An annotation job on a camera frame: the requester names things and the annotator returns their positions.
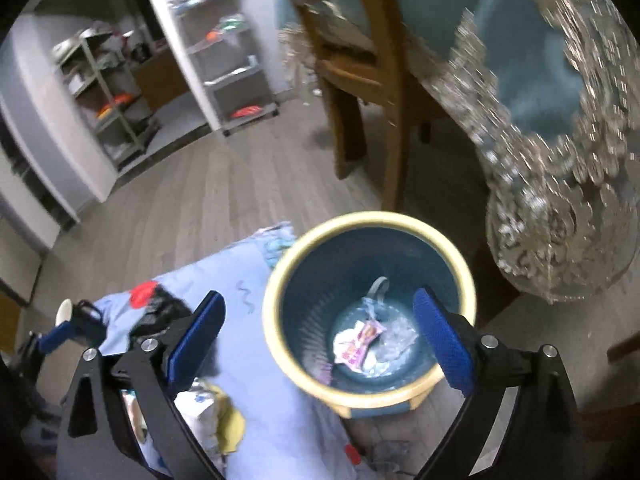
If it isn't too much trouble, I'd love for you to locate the light blue printed blanket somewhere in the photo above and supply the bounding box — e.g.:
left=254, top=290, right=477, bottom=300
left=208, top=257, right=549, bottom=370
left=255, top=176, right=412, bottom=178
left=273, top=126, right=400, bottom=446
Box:
left=92, top=221, right=416, bottom=480

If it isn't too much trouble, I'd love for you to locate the pale plastic strip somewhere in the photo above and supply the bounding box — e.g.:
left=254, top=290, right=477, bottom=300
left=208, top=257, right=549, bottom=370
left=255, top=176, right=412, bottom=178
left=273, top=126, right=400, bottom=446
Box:
left=366, top=275, right=392, bottom=322

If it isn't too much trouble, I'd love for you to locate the teal lace trimmed tablecloth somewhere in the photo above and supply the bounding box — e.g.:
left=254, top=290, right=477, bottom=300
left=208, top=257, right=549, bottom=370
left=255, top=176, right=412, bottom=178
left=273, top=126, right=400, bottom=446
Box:
left=277, top=0, right=640, bottom=306

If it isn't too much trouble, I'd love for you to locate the yellow rimmed blue trash bin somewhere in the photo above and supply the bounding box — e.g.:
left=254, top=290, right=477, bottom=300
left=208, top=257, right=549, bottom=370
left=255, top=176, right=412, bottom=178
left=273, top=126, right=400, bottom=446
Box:
left=262, top=212, right=477, bottom=419

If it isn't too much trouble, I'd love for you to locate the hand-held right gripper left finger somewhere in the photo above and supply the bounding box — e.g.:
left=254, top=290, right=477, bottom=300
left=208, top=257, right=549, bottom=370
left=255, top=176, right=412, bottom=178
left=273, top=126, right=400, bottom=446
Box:
left=55, top=290, right=226, bottom=480

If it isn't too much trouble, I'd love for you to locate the orange packet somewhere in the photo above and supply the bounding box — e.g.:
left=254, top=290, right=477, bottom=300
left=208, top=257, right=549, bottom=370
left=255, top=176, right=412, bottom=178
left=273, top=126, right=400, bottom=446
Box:
left=96, top=91, right=137, bottom=119

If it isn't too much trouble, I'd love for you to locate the black plastic bag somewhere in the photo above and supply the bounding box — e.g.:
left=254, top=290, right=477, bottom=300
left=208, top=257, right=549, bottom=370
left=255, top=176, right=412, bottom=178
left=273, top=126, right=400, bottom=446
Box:
left=127, top=284, right=213, bottom=346

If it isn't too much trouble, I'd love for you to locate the pink white wrapper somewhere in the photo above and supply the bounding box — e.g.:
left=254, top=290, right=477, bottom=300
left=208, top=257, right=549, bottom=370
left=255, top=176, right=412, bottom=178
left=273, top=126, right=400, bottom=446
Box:
left=331, top=321, right=387, bottom=372

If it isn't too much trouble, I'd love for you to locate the clear crumpled plastic wrap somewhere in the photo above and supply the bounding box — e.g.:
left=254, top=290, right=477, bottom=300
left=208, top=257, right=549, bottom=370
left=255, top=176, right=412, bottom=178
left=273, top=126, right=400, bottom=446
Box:
left=374, top=317, right=420, bottom=363

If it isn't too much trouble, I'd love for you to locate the metal shelf rack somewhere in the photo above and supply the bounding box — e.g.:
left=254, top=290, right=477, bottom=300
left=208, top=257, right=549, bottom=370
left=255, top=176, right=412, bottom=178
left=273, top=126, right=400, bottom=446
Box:
left=51, top=27, right=162, bottom=171

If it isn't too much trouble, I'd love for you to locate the clear plastic wrapper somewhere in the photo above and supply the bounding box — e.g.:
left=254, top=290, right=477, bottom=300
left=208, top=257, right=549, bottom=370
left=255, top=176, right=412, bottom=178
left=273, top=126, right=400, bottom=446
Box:
left=366, top=439, right=412, bottom=475

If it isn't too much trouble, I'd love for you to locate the white yellow snack bag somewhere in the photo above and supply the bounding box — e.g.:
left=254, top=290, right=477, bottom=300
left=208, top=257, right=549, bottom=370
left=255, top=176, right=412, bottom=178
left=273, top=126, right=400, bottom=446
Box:
left=174, top=379, right=247, bottom=457

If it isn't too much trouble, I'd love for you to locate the grey wheeled shelf rack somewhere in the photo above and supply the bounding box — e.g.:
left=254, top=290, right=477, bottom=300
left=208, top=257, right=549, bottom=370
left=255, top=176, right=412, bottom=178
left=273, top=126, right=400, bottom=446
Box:
left=161, top=0, right=280, bottom=137

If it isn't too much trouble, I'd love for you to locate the wooden chair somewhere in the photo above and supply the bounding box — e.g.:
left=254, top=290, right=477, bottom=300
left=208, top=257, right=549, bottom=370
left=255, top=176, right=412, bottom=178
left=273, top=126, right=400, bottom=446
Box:
left=272, top=0, right=436, bottom=211

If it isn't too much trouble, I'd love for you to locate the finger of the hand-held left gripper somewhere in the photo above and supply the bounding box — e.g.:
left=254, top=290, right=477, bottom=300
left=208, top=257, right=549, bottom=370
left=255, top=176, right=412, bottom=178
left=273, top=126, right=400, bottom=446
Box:
left=35, top=317, right=81, bottom=358
left=70, top=301, right=108, bottom=347

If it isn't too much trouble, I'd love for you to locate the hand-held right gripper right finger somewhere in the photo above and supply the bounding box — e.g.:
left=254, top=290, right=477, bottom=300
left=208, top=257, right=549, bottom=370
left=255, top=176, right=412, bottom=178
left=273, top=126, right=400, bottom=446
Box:
left=412, top=287, right=586, bottom=480

